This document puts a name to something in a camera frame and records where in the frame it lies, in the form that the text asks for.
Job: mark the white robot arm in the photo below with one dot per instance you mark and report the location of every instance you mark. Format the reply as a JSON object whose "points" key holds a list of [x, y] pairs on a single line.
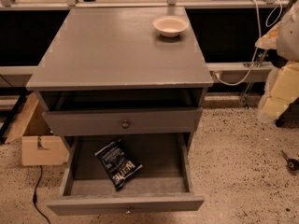
{"points": [[282, 85]]}

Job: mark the brown cardboard box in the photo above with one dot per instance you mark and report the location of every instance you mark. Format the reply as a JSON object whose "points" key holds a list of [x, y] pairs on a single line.
{"points": [[39, 146]]}

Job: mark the open grey middle drawer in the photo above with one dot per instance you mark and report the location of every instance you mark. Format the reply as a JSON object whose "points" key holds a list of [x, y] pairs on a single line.
{"points": [[163, 184]]}

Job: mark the blue chip bag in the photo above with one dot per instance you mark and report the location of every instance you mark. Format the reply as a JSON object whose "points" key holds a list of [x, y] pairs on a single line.
{"points": [[116, 162]]}

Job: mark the white paper bowl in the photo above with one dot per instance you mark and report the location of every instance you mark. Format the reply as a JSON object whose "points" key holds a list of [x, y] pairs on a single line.
{"points": [[170, 26]]}

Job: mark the closed grey top drawer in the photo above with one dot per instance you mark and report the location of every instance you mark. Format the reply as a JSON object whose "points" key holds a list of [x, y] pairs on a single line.
{"points": [[105, 122]]}

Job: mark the black caster wheel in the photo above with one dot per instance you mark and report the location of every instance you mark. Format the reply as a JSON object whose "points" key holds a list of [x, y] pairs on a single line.
{"points": [[292, 164]]}

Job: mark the grey wooden drawer cabinet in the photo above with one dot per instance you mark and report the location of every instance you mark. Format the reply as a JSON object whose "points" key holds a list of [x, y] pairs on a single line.
{"points": [[113, 59]]}

